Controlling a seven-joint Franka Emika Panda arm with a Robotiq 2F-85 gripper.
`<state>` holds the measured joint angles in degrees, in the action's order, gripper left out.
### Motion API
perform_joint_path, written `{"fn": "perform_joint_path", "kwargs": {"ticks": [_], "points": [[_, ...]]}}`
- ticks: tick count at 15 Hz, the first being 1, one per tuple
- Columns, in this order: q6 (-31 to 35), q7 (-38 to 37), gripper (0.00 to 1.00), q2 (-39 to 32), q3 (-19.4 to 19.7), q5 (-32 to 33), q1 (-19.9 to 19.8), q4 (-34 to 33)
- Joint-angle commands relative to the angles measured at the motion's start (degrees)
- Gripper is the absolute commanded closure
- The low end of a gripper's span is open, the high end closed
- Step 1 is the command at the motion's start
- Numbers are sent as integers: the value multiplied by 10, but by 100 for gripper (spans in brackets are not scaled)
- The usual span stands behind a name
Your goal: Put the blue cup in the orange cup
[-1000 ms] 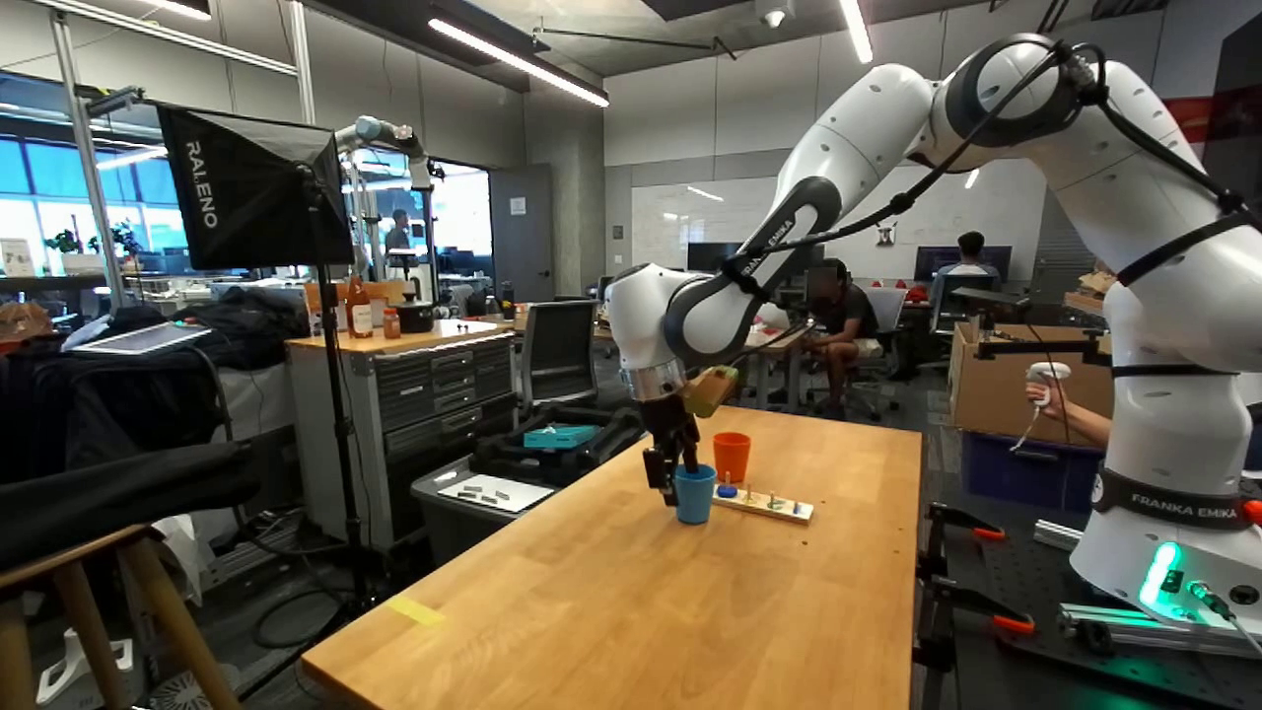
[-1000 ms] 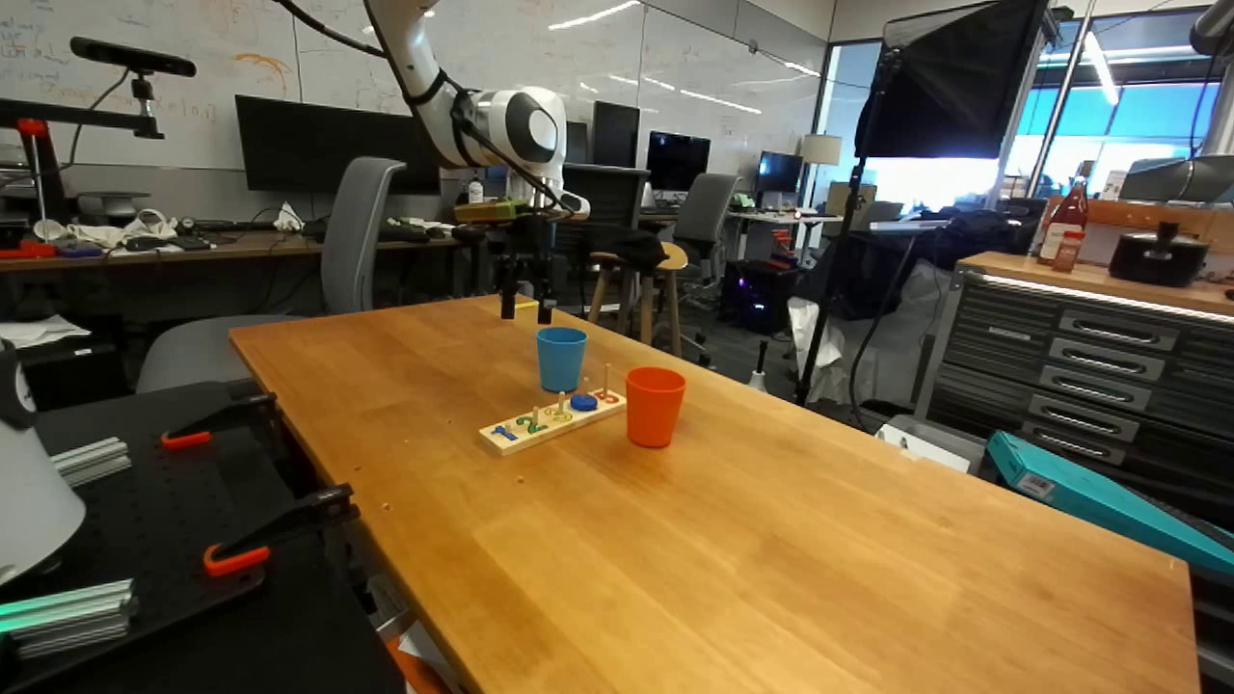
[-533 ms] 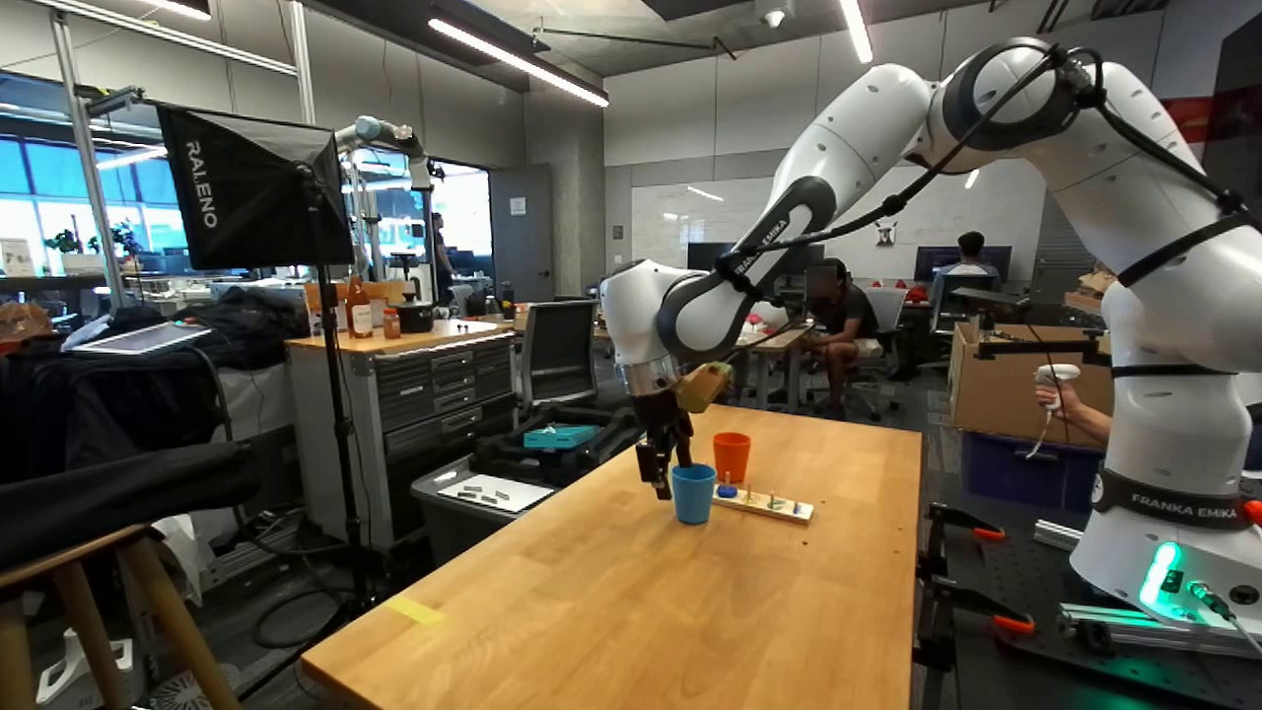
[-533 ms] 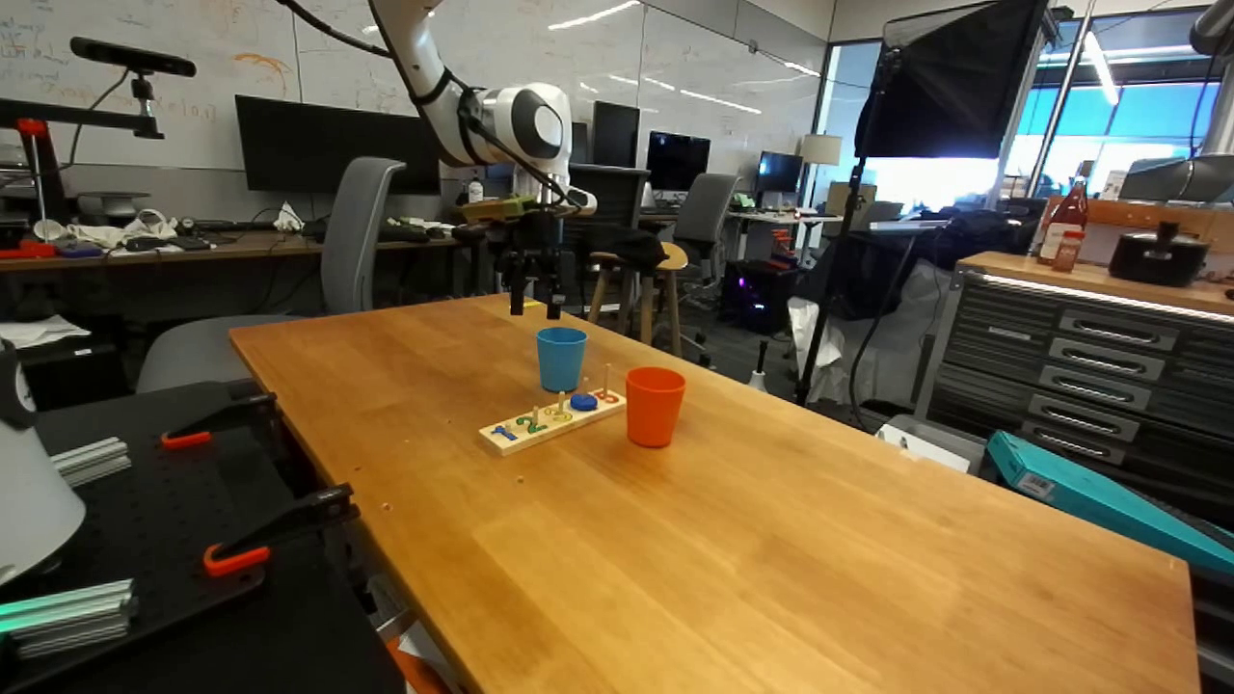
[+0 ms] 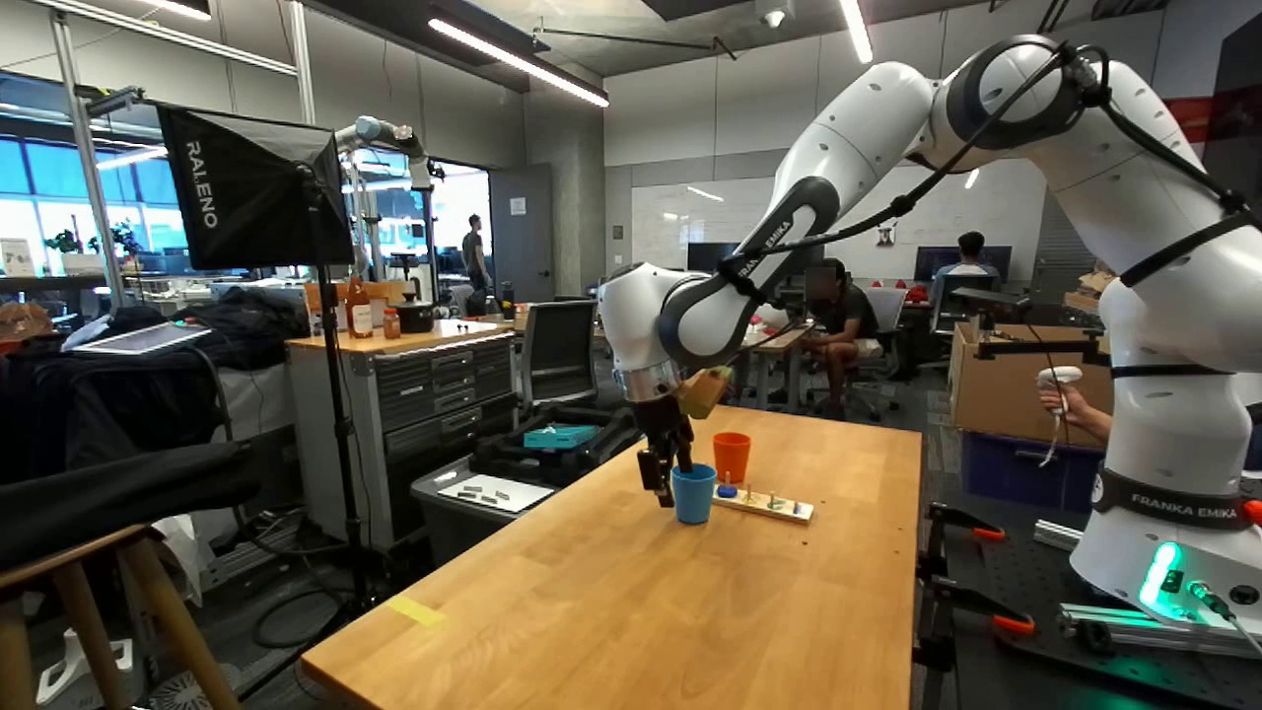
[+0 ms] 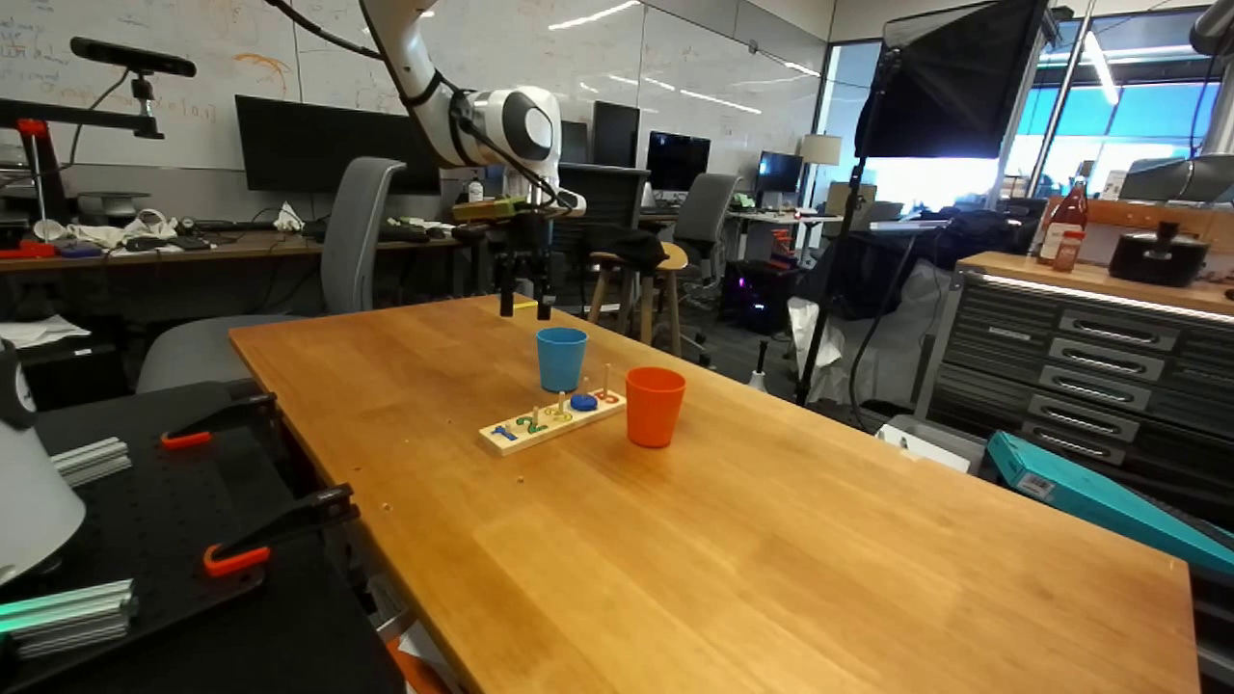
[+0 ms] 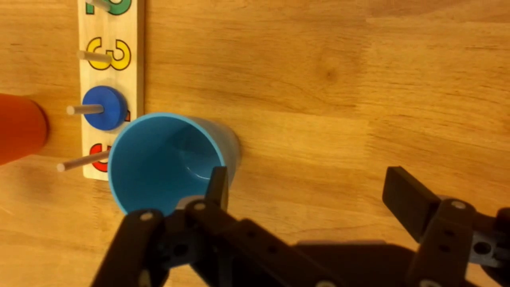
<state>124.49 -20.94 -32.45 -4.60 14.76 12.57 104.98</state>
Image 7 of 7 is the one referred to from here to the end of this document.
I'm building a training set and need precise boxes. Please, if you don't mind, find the blue round puzzle disc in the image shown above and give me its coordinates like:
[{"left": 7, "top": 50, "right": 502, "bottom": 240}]
[{"left": 81, "top": 84, "right": 130, "bottom": 132}]

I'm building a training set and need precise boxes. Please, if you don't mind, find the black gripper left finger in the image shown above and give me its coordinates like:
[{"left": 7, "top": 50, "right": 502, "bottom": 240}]
[{"left": 90, "top": 165, "right": 341, "bottom": 287}]

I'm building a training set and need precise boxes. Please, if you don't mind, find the blue plastic cup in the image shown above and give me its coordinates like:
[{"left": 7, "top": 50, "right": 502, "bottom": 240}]
[{"left": 106, "top": 109, "right": 243, "bottom": 216}]

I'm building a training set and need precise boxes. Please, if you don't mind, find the orange plastic cup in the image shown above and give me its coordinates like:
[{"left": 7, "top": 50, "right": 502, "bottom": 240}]
[{"left": 0, "top": 92, "right": 50, "bottom": 165}]

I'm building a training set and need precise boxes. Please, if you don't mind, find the wooden number puzzle board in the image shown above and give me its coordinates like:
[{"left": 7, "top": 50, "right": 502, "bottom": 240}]
[{"left": 55, "top": 0, "right": 146, "bottom": 181}]

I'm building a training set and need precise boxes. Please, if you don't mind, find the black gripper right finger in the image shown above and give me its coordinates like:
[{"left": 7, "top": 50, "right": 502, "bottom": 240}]
[{"left": 380, "top": 165, "right": 510, "bottom": 287}]

